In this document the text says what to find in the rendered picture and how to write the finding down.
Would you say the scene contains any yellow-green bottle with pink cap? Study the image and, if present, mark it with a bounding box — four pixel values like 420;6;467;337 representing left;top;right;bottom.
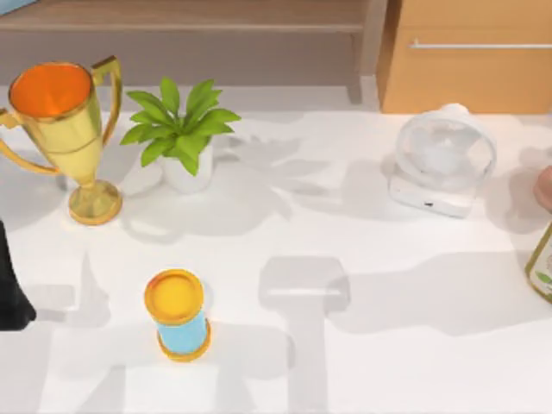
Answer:
524;165;552;305

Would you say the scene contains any white desk fan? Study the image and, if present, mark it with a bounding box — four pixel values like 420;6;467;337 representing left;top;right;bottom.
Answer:
387;103;497;219

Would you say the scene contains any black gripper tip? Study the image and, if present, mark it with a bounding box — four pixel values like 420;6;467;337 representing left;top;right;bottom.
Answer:
0;220;37;332

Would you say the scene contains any green plant in white pot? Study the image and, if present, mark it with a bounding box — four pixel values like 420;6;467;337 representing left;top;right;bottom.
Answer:
119;77;242;195

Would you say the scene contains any gold trophy cup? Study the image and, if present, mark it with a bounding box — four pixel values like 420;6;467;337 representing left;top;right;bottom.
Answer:
0;55;124;226

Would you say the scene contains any blue can with yellow lid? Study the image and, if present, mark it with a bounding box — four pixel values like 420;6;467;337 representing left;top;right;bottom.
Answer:
143;268;212;361

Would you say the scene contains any brown wooden open shelf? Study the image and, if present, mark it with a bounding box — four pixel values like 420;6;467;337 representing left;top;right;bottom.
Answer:
0;0;388;104

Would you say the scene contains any light wooden cupboard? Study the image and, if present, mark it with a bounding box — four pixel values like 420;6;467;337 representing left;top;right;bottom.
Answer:
375;0;552;116

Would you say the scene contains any long metal handle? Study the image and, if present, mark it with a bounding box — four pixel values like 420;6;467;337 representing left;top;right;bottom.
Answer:
409;38;552;50

